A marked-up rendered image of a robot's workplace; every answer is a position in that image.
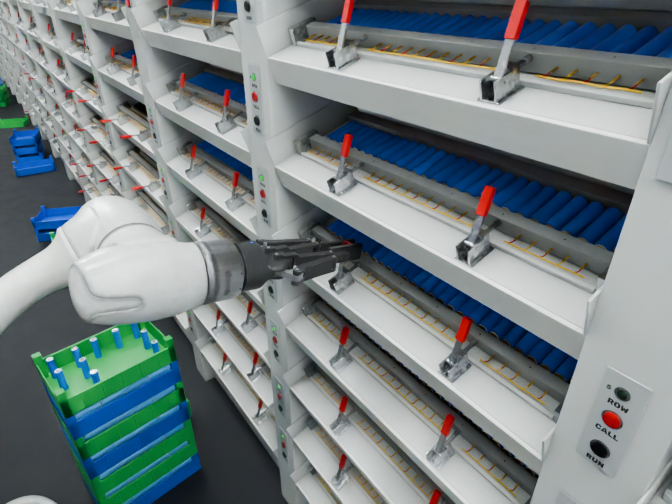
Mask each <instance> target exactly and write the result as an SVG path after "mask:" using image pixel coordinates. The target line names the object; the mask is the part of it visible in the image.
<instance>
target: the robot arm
mask: <svg viewBox="0 0 672 504"><path fill-rule="evenodd" d="M344 241H348V242H350V243H351V244H346V245H343V243H344ZM303 243H304V244H303ZM362 246H363V244H361V243H355V239H353V238H350V239H342V240H335V241H328V242H322V243H321V238H316V240H315V242H312V239H310V238H299V239H276V240H266V239H256V241H253V240H249V241H241V242H232V241H230V240H229V239H217V240H209V241H195V242H189V243H184V242H178V241H177V240H176V239H175V238H172V237H169V236H167V235H164V234H163V232H162V230H161V228H160V227H159V225H158V224H157V223H156V221H155V220H154V219H153V218H152V217H151V216H150V215H149V214H148V213H147V212H146V211H145V210H144V209H142V208H141V207H140V206H138V205H137V204H135V203H134V202H132V201H130V200H128V199H125V198H122V197H119V196H112V195H107V196H100V197H97V198H94V199H92V200H90V201H88V202H87V203H86V204H84V205H83V206H82V207H81V208H80V209H79V211H78V212H77V213H76V214H75V216H74V217H73V218H71V219H70V220H69V221H68V222H66V223H65V224H64V225H62V226H61V227H59V228H57V232H56V236H55V238H54V240H53V241H52V243H51V244H50V245H49V246H48V247H47V248H46V249H44V250H43V251H41V252H40V253H38V254H37V255H35V256H33V257H32V258H30V259H28V260H27V261H25V262H23V263H22V264H20V265H19V266H17V267H16V268H14V269H12V270H11V271H9V272H8V273H7V274H5V275H4V276H2V277H1V278H0V334H1V333H2V332H3V331H4V330H5V329H6V328H7V327H8V326H9V325H10V324H11V323H12V322H13V321H15V320H16V319H17V318H18V317H19V316H20V315H21V314H22V313H23V312H24V311H26V310H27V309H28V308H29V307H30V306H32V305H33V304H34V303H36V302H37V301H39V300H40V299H42V298H43V297H45V296H47V295H49V294H51V293H53V292H55V291H57V290H59V289H62V288H65V287H68V286H69V291H70V295H71V299H72V302H73V305H74V308H75V310H76V311H77V313H78V315H79V316H80V318H81V319H82V320H83V321H85V322H87V323H91V324H99V325H125V324H136V323H143V322H149V321H154V320H159V319H163V318H168V317H171V316H175V315H178V314H181V313H183V312H185V311H187V310H189V309H191V308H193V307H196V306H200V305H207V304H210V303H214V302H219V301H224V300H229V299H234V298H236V297H237V296H238V295H239V294H240V293H241V292H245V291H250V290H255V289H259V288H261V287H262V286H263V285H264V284H265V283H266V282H267V281H268V280H269V279H274V280H279V279H283V278H284V277H285V278H287V279H290V280H292V281H291V285H293V286H299V285H300V284H301V283H302V282H304V281H307V280H310V279H313V278H316V277H319V276H322V275H325V274H328V273H331V272H334V271H335V270H336V264H337V263H342V262H347V261H353V260H359V259H360V256H361V251H362ZM6 504H57V503H55V502H54V501H52V500H51V499H49V498H46V497H43V496H38V495H30V496H24V497H20V498H17V499H14V500H12V501H10V502H8V503H6Z"/></svg>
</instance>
